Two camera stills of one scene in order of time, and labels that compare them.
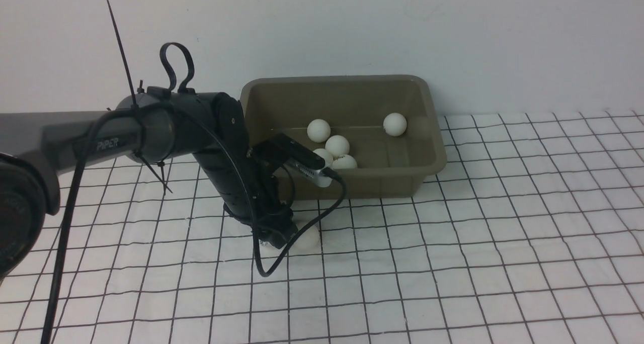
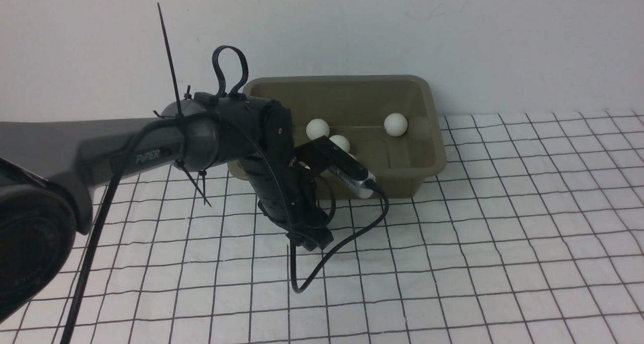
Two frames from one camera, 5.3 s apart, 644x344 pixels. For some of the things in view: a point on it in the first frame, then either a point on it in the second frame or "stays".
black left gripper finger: (273, 237) → (301, 241)
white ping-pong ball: (394, 124) stays
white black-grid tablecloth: (534, 234) stays
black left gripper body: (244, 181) → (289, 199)
